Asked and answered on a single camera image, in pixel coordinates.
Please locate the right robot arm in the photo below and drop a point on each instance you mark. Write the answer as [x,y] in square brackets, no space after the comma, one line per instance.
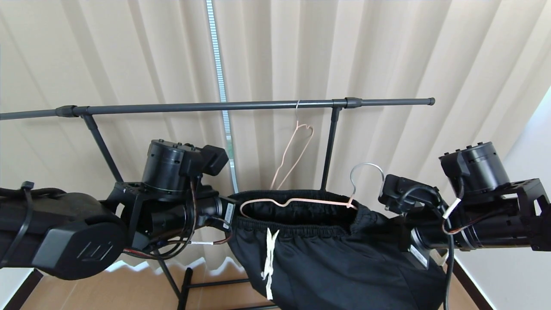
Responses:
[495,224]

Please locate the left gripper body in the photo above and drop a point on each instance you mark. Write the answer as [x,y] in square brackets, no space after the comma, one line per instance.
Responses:
[221,213]

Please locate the black garment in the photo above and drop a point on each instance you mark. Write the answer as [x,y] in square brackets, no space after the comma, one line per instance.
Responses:
[335,267]

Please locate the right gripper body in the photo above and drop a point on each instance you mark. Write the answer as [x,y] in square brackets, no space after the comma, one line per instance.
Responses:
[434,237]

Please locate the pink clothes hanger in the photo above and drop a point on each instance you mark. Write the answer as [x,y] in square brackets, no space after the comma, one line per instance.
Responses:
[301,200]
[285,159]

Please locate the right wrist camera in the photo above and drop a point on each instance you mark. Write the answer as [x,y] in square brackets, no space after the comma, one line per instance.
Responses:
[400,193]

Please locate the black clothes rack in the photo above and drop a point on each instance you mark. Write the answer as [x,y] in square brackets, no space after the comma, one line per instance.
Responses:
[172,106]

